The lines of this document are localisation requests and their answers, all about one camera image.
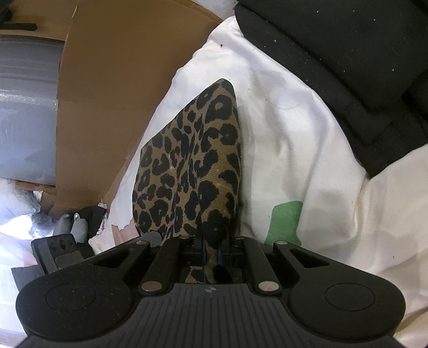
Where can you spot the white patterned bed sheet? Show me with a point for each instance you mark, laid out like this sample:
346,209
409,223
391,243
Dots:
301,182

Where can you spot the black fabric cushion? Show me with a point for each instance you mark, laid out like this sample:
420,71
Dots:
367,60

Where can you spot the brown cardboard sheet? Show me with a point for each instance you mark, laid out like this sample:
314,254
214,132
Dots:
118,60

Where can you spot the grey metal cabinet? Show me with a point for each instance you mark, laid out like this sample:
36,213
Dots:
29,77

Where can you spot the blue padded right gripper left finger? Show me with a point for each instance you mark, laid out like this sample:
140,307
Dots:
202,249

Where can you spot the leopard print garment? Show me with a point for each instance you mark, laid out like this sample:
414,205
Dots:
188,178

